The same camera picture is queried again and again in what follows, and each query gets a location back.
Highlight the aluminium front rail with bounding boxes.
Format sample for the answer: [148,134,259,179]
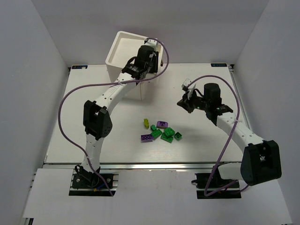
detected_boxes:
[44,161,265,171]

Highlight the white drawer cabinet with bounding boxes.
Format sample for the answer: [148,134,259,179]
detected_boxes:
[105,31,159,100]

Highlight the green 2x3 lego plate brick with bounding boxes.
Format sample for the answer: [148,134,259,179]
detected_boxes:
[160,133,173,143]

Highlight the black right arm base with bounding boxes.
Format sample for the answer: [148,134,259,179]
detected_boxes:
[191,173,241,199]

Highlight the lime curved lego brick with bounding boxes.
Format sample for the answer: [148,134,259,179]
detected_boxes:
[143,119,149,129]

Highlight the small green lego brick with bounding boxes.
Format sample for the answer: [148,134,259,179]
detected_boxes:
[150,125,157,131]

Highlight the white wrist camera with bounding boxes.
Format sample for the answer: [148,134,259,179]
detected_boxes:
[181,78,196,99]
[144,39,158,50]

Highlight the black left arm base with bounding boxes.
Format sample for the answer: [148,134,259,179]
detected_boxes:
[68,165,119,197]

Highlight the blue label sticker left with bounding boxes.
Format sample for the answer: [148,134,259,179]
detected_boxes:
[71,65,88,70]

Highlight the aluminium right rail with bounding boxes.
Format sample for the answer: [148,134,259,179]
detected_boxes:
[228,63,267,169]

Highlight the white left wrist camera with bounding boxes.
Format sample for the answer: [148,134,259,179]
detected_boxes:
[144,39,158,50]

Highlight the blue label sticker right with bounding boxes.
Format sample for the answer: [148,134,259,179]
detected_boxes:
[210,63,227,67]

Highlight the blue label sticker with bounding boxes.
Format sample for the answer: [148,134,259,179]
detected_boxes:
[210,63,227,67]
[71,65,88,70]

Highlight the purple 2x3 lego brick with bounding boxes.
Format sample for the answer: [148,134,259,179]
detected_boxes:
[141,134,154,143]

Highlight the green 2x2 lego stacked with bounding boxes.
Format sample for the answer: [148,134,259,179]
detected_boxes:
[164,127,175,137]

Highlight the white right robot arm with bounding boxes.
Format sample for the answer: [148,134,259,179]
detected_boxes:
[177,83,282,186]

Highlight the purple 2x2 lego brick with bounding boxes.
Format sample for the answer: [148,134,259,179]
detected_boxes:
[157,121,168,129]

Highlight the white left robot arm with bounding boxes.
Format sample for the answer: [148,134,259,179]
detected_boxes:
[81,41,159,173]

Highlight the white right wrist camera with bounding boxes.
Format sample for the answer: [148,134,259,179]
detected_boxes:
[181,78,196,99]

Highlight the green 2x2 lego brick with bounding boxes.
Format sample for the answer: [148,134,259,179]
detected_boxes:
[151,129,163,140]

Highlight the green 2x2 lego rightmost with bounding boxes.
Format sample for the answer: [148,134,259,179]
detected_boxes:
[173,132,182,141]

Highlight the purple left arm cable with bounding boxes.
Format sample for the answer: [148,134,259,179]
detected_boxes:
[58,37,170,196]

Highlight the aluminium rail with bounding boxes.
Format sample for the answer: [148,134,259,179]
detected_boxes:
[228,63,267,169]
[44,161,265,171]

